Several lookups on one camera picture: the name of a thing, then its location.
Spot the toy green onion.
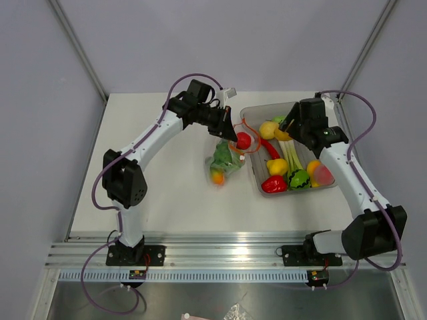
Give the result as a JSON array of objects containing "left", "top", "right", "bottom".
[{"left": 279, "top": 140, "right": 304, "bottom": 173}]

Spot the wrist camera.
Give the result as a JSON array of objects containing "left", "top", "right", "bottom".
[
  {"left": 314, "top": 93, "right": 335, "bottom": 110},
  {"left": 216, "top": 87, "right": 237, "bottom": 107}
]

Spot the grey plastic food bin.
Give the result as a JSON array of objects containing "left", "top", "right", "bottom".
[{"left": 240, "top": 101, "right": 316, "bottom": 198}]

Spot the toy yellow lemon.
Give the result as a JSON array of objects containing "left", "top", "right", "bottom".
[{"left": 259, "top": 121, "right": 279, "bottom": 140}]

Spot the clear zip top bag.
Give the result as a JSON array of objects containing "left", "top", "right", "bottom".
[{"left": 204, "top": 117, "right": 261, "bottom": 187}]

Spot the toy green watermelon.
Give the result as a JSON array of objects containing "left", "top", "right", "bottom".
[{"left": 288, "top": 169, "right": 311, "bottom": 190}]

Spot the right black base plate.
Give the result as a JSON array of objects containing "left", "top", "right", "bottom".
[{"left": 280, "top": 245, "right": 343, "bottom": 267}]

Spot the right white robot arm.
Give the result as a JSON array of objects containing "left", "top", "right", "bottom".
[{"left": 279, "top": 95, "right": 407, "bottom": 270}]

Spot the toy red chili pepper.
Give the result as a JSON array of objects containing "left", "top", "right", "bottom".
[{"left": 260, "top": 139, "right": 281, "bottom": 160}]

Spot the toy green cucumber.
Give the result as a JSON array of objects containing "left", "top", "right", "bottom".
[{"left": 272, "top": 116, "right": 286, "bottom": 123}]

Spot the crumpled clear plastic wrap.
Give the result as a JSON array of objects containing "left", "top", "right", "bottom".
[{"left": 223, "top": 303, "right": 253, "bottom": 320}]

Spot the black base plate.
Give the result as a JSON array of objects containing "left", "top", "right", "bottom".
[
  {"left": 105, "top": 243, "right": 166, "bottom": 267},
  {"left": 280, "top": 245, "right": 343, "bottom": 267}
]

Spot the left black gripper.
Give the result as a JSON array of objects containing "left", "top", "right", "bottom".
[{"left": 196, "top": 105, "right": 238, "bottom": 142}]

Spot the toy green orange mango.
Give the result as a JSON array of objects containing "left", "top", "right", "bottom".
[{"left": 209, "top": 169, "right": 225, "bottom": 185}]

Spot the aluminium frame post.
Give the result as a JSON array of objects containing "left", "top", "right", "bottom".
[
  {"left": 340, "top": 0, "right": 400, "bottom": 91},
  {"left": 47, "top": 0, "right": 109, "bottom": 106}
]

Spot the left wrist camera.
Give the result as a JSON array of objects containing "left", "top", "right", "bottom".
[{"left": 216, "top": 87, "right": 237, "bottom": 107}]

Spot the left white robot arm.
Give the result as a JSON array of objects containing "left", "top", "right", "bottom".
[{"left": 102, "top": 75, "right": 238, "bottom": 265}]

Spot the aluminium mounting rail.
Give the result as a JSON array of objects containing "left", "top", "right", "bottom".
[{"left": 44, "top": 231, "right": 407, "bottom": 269}]

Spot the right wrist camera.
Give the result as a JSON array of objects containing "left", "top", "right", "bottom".
[{"left": 314, "top": 93, "right": 335, "bottom": 110}]

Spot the toy napa cabbage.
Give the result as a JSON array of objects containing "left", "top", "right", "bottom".
[{"left": 209, "top": 140, "right": 246, "bottom": 175}]

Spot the left aluminium frame post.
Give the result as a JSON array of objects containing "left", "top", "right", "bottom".
[{"left": 47, "top": 0, "right": 109, "bottom": 106}]

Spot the toy yellow potato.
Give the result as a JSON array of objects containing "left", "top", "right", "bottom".
[{"left": 274, "top": 129, "right": 292, "bottom": 141}]

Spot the toy red bell pepper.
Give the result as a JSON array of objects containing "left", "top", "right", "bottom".
[{"left": 261, "top": 175, "right": 288, "bottom": 193}]

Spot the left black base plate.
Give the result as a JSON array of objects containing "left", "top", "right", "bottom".
[{"left": 105, "top": 243, "right": 166, "bottom": 267}]

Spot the toy yellow pear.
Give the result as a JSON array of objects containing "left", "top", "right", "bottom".
[{"left": 266, "top": 158, "right": 289, "bottom": 176}]

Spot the white slotted cable duct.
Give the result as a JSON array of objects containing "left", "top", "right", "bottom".
[{"left": 58, "top": 269, "right": 308, "bottom": 283}]

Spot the right aluminium frame post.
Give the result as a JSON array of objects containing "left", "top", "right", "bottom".
[{"left": 340, "top": 0, "right": 400, "bottom": 91}]

